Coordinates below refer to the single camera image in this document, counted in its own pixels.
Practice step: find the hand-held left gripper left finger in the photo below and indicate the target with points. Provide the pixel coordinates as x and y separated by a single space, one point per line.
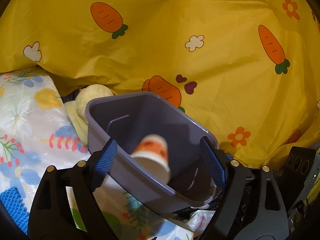
105 165

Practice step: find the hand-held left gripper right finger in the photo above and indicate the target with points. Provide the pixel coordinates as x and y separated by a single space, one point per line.
211 162

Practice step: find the orange apple print paper cup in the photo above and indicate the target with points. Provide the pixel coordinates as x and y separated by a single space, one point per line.
152 150

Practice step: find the grey plastic bin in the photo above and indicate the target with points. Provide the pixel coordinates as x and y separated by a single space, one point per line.
150 115

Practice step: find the white plastic bag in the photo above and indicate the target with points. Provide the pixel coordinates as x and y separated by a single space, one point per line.
201 220

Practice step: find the pale yellow plush toy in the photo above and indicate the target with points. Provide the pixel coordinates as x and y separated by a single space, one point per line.
92 93

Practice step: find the blue foam net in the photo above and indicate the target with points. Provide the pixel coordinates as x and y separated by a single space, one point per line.
12 205

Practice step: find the yellow carrot print cloth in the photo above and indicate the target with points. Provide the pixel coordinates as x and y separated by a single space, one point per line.
175 42

